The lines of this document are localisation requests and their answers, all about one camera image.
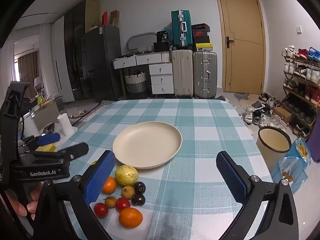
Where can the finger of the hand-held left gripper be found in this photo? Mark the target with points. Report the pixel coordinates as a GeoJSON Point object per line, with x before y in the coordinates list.
{"type": "Point", "coordinates": [50, 138]}
{"type": "Point", "coordinates": [75, 149]}

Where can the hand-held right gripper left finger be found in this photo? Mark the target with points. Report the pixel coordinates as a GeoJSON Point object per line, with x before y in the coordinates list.
{"type": "Point", "coordinates": [99, 176]}

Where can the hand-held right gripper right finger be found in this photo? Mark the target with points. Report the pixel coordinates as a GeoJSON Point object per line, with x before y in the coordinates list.
{"type": "Point", "coordinates": [231, 178]}

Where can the small orange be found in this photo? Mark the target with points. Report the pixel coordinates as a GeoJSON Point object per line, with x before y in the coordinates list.
{"type": "Point", "coordinates": [110, 185]}

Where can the yellow-green guava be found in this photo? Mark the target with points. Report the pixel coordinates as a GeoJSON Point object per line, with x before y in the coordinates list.
{"type": "Point", "coordinates": [126, 175]}

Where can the brown passion fruit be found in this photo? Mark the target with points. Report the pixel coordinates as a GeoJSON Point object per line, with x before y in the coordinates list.
{"type": "Point", "coordinates": [128, 192]}
{"type": "Point", "coordinates": [110, 201]}

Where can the red tomato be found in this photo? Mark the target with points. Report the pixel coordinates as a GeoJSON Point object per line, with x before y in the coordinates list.
{"type": "Point", "coordinates": [100, 210]}
{"type": "Point", "coordinates": [122, 204]}

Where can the dark purple plum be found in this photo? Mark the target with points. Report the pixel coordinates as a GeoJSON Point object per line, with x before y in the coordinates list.
{"type": "Point", "coordinates": [138, 199]}
{"type": "Point", "coordinates": [139, 187]}

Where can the large orange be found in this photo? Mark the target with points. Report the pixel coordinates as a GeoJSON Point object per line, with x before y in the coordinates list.
{"type": "Point", "coordinates": [130, 217]}

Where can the cream round plate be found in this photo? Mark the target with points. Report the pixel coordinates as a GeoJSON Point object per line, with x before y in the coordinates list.
{"type": "Point", "coordinates": [147, 142]}

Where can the person's left hand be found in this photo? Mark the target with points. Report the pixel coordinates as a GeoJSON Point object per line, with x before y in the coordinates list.
{"type": "Point", "coordinates": [22, 207]}

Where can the yellow sponge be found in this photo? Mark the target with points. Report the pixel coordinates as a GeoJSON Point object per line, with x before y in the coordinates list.
{"type": "Point", "coordinates": [46, 148]}

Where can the white paper towel roll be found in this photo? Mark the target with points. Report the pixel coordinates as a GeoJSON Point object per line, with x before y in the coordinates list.
{"type": "Point", "coordinates": [64, 123]}

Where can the beige box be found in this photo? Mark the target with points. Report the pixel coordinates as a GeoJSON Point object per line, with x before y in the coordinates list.
{"type": "Point", "coordinates": [47, 115]}

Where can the teal checked tablecloth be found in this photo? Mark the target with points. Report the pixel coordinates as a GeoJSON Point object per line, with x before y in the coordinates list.
{"type": "Point", "coordinates": [200, 155]}

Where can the striped rug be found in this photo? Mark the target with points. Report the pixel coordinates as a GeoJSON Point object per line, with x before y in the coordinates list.
{"type": "Point", "coordinates": [92, 111]}

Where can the beige trash bin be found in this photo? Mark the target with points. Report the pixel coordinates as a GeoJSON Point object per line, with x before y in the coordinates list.
{"type": "Point", "coordinates": [271, 152]}

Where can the blue plastic bag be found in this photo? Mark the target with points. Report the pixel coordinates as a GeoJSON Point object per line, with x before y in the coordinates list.
{"type": "Point", "coordinates": [292, 167]}

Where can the pile of loose sneakers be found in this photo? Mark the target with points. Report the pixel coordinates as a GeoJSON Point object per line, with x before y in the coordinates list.
{"type": "Point", "coordinates": [262, 115]}

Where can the brown curtain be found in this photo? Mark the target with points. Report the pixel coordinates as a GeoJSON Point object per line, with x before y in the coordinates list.
{"type": "Point", "coordinates": [28, 67]}

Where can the small cardboard box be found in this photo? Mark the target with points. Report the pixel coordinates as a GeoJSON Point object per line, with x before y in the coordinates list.
{"type": "Point", "coordinates": [282, 113]}

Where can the black and white wardrobe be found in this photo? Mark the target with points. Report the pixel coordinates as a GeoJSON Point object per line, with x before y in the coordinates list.
{"type": "Point", "coordinates": [72, 55]}

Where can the wicker basket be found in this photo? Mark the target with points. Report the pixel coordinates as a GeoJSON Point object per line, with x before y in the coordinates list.
{"type": "Point", "coordinates": [135, 82]}

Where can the dark grey fridge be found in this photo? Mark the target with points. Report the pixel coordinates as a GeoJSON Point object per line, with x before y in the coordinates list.
{"type": "Point", "coordinates": [100, 62]}

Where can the purple bag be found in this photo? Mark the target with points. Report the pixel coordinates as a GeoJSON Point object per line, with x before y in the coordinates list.
{"type": "Point", "coordinates": [315, 145]}

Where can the wooden shoe rack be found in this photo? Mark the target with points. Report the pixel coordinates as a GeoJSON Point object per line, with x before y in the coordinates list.
{"type": "Point", "coordinates": [295, 97]}

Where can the silver suitcase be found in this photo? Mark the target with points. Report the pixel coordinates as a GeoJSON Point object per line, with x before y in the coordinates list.
{"type": "Point", "coordinates": [205, 75]}

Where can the tan wooden door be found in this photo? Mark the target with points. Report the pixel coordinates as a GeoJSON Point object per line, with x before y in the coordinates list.
{"type": "Point", "coordinates": [241, 67]}

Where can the white drawer desk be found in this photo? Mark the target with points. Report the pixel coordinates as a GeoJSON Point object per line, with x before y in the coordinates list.
{"type": "Point", "coordinates": [161, 77]}

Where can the beige suitcase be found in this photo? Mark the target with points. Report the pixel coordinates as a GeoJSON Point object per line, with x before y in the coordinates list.
{"type": "Point", "coordinates": [182, 75]}

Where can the rows of racked shoes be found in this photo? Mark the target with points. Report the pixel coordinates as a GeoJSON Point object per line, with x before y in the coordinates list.
{"type": "Point", "coordinates": [303, 73]}

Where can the yellow and black shoe box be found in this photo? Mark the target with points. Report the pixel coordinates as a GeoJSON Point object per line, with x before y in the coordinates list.
{"type": "Point", "coordinates": [203, 47]}

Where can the black storage box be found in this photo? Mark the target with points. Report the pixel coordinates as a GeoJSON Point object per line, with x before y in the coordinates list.
{"type": "Point", "coordinates": [162, 47]}

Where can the brown cardboard box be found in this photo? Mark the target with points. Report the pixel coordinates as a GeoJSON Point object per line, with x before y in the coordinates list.
{"type": "Point", "coordinates": [115, 18]}

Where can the dark shoe box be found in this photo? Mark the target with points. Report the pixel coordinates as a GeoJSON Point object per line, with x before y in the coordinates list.
{"type": "Point", "coordinates": [201, 40]}

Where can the black printed bag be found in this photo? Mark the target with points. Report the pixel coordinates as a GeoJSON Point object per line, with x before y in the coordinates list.
{"type": "Point", "coordinates": [163, 36]}

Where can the teal suitcase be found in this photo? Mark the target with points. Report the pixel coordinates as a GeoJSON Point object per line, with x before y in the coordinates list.
{"type": "Point", "coordinates": [181, 30]}

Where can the grey curved frame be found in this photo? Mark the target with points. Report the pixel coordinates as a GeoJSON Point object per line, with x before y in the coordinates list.
{"type": "Point", "coordinates": [140, 36]}

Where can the white wall switch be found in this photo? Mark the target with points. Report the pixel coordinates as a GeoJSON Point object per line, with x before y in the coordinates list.
{"type": "Point", "coordinates": [299, 29]}

